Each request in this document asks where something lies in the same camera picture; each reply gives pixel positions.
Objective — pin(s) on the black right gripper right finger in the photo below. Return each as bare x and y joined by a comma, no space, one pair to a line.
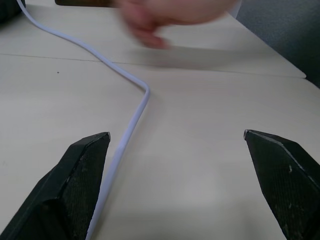
282,185

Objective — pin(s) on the dark brown flat object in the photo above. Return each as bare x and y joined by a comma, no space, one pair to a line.
82,2

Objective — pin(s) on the black rounded object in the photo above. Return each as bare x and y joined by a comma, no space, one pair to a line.
11,8

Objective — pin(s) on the bare person hand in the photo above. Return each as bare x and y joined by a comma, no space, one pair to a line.
175,15

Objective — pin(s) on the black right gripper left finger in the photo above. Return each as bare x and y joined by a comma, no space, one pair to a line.
67,195

